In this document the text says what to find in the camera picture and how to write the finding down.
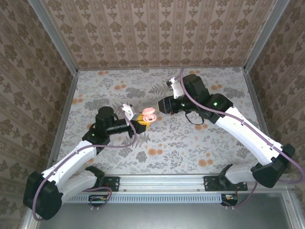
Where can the pink earbud charging case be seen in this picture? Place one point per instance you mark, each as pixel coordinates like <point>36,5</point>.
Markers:
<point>149,111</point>

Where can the small electronics board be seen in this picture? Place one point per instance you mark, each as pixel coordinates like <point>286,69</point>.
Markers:
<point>97,200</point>
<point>230,200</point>

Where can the aluminium frame post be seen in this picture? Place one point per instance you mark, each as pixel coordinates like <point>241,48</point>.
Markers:
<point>56,38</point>
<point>265,35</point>

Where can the floral patterned table cover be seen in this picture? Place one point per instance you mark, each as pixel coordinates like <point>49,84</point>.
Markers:
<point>166,148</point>

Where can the thin aluminium table edge rail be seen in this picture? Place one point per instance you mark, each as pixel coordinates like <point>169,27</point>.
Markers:
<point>166,68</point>

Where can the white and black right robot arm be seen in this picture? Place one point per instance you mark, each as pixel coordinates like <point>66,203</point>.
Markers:
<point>250,136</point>

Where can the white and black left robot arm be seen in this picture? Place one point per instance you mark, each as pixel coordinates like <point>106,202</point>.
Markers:
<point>71,160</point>

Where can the sheet metal panel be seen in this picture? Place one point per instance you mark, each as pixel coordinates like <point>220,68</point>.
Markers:
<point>166,217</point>

